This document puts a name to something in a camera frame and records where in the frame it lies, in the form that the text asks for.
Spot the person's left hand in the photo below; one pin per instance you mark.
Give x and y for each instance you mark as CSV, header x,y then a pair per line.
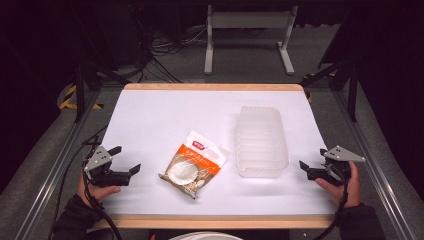
x,y
96,192

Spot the white table cover sheet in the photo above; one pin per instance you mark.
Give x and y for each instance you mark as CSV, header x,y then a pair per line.
x,y
173,116

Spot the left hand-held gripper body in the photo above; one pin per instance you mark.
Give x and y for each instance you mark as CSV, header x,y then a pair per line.
x,y
100,166

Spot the yellow and black hazard tape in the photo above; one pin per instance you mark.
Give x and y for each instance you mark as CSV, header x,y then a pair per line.
x,y
68,96
309,95

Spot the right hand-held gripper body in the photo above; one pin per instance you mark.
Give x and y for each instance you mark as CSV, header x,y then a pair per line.
x,y
336,165

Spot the white metal table frame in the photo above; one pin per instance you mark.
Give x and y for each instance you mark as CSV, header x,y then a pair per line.
x,y
250,20

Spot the black metal stand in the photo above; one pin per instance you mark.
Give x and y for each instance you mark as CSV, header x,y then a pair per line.
x,y
80,90
352,93

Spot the orange and white snack packet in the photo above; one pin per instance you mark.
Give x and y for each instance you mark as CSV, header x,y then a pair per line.
x,y
195,165

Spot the aluminium frame rail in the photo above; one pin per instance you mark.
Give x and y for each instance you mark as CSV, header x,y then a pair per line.
x,y
53,173
376,173

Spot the person's right hand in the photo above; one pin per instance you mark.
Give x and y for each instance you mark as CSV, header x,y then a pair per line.
x,y
353,190

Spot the translucent plastic container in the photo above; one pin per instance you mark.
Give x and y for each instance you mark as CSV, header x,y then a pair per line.
x,y
260,141

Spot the white round object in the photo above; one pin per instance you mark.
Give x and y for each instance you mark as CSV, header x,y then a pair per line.
x,y
205,236

